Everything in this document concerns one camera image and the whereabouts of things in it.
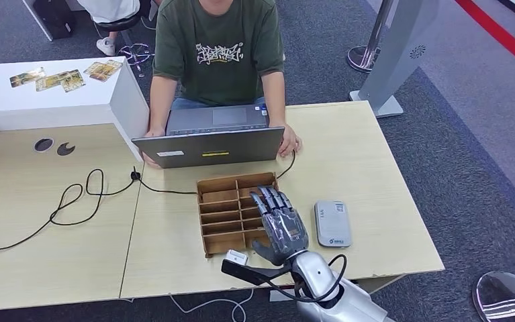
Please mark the pale grey card reader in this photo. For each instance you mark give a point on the pale grey card reader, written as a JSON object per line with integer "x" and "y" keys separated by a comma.
{"x": 333, "y": 224}

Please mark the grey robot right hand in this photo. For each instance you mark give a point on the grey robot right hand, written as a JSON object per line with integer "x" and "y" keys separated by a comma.
{"x": 284, "y": 231}

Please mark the grey laptop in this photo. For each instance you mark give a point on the grey laptop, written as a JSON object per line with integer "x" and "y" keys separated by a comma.
{"x": 208, "y": 149}

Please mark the person's left forearm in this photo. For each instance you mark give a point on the person's left forearm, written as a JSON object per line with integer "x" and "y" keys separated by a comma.
{"x": 275, "y": 100}

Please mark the black stool chrome base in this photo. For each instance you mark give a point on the black stool chrome base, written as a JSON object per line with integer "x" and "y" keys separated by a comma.
{"x": 119, "y": 24}

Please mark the wooden slotted card organizer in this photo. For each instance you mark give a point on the wooden slotted card organizer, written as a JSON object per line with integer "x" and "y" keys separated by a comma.
{"x": 221, "y": 222}

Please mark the person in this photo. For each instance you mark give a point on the person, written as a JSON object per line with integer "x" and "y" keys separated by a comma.
{"x": 108, "y": 9}
{"x": 217, "y": 66}

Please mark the yellow patterned ID card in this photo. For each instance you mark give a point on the yellow patterned ID card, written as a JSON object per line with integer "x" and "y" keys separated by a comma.
{"x": 108, "y": 71}

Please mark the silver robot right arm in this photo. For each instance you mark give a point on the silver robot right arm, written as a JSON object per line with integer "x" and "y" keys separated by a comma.
{"x": 315, "y": 271}

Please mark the black crescent grommet cover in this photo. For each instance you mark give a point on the black crescent grommet cover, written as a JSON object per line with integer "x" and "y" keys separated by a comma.
{"x": 64, "y": 150}

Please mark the person's right hand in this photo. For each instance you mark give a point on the person's right hand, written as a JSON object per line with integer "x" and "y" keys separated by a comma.
{"x": 155, "y": 133}

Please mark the grey kiosk stand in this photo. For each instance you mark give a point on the grey kiosk stand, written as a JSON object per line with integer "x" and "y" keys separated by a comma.
{"x": 395, "y": 53}

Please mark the red barrier belt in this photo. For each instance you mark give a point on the red barrier belt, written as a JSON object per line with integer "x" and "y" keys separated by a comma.
{"x": 497, "y": 33}

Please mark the person's left hand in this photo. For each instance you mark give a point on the person's left hand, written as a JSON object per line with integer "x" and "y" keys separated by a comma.
{"x": 290, "y": 142}

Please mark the white desk panel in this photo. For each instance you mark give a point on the white desk panel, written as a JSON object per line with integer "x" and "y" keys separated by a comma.
{"x": 34, "y": 17}

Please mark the person's right forearm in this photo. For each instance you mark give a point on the person's right forearm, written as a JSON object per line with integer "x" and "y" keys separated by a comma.
{"x": 161, "y": 104}

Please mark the black case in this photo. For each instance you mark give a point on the black case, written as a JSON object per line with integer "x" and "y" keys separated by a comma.
{"x": 54, "y": 17}

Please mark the white counter block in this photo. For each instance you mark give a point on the white counter block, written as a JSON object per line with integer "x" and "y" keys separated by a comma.
{"x": 39, "y": 106}

